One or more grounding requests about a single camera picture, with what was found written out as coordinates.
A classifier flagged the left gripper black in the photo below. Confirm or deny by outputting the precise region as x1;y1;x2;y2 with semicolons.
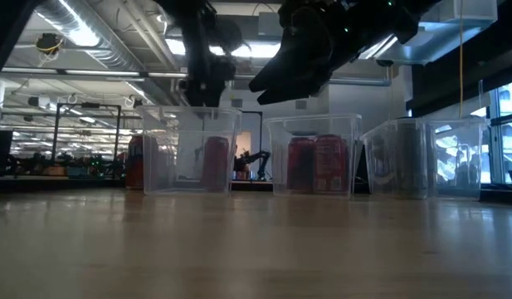
155;0;244;108

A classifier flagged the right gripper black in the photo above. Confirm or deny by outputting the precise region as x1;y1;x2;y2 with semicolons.
248;0;441;105

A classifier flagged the bright red soda can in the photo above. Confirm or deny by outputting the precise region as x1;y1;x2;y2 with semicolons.
125;135;145;191
201;135;232;193

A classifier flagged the clear plastic bin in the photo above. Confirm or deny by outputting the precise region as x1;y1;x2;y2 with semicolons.
263;114;363;199
135;105;243;196
360;117;488;201

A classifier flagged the bright ceiling light panel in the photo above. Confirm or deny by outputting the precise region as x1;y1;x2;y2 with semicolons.
163;39;281;59

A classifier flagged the grey ceiling pipe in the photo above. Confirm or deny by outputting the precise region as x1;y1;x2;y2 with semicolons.
0;67;392;86

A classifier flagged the black monitor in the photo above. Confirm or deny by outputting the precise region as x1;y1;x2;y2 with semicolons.
0;130;14;175

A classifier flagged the glass window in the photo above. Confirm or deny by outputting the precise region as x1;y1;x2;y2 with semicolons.
490;78;512;184

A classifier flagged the thin black stand frame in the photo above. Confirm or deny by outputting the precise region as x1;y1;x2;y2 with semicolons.
241;110;264;145

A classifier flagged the black metal stand frame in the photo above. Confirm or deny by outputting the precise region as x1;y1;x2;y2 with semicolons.
51;102;122;164

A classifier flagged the silver round ventilation duct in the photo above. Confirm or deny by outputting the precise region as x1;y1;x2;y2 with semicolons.
33;0;178;105

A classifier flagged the rectangular grey ceiling duct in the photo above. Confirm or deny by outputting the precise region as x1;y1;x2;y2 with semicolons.
375;0;498;66

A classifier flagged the black ceiling sensor yellow cable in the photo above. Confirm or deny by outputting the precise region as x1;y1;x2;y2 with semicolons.
35;32;64;57

